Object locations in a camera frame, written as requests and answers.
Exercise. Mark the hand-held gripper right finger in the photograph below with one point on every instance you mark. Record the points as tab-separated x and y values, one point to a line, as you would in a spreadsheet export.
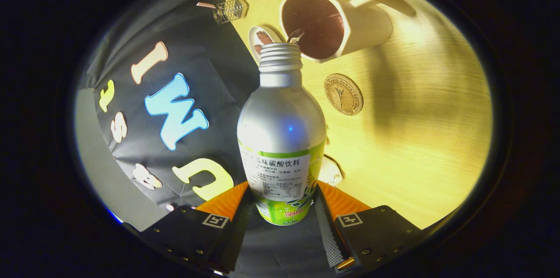
330	238

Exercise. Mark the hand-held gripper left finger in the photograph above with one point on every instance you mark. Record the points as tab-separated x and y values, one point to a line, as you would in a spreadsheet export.
236	234

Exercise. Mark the silver green label bottle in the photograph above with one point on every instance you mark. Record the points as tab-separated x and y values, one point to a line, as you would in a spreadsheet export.
280	116

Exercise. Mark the round cork coaster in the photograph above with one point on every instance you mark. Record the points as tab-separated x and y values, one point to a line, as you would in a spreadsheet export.
344	94

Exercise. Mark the dark red juice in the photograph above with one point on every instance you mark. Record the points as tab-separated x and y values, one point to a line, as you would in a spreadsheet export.
315	24

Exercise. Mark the white divided tray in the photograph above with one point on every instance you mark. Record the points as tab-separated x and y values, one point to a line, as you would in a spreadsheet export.
332	175

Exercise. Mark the wooden table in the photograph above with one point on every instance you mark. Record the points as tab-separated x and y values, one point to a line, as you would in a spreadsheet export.
415	138

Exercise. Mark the brown meat slice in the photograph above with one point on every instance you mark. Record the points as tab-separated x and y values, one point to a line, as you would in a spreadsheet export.
264	37
257	49

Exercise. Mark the round white plate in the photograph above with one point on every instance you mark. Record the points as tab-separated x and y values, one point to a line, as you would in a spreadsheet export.
253	35

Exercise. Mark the pink striped straw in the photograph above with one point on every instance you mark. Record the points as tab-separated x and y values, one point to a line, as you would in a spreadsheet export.
205	5

